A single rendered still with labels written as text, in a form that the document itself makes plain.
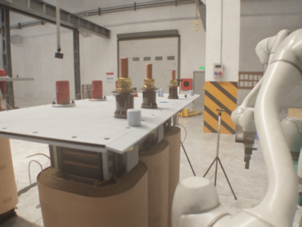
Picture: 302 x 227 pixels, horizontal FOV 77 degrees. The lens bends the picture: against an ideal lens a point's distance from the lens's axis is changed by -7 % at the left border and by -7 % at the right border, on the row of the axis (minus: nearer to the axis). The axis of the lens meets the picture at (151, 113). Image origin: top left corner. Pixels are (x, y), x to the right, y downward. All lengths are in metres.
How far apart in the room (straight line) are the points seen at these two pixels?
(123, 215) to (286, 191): 0.61
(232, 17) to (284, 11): 9.37
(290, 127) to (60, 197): 1.40
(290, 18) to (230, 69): 9.83
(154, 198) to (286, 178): 0.96
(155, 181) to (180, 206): 0.81
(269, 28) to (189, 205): 14.72
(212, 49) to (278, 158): 5.73
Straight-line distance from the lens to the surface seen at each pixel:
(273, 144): 0.50
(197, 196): 0.44
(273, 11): 15.32
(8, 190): 2.52
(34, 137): 0.55
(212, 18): 6.32
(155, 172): 1.24
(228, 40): 6.17
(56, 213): 0.98
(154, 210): 1.36
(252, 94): 1.58
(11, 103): 10.70
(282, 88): 0.62
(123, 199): 0.84
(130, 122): 0.59
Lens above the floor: 1.49
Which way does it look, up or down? 9 degrees down
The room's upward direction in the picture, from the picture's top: straight up
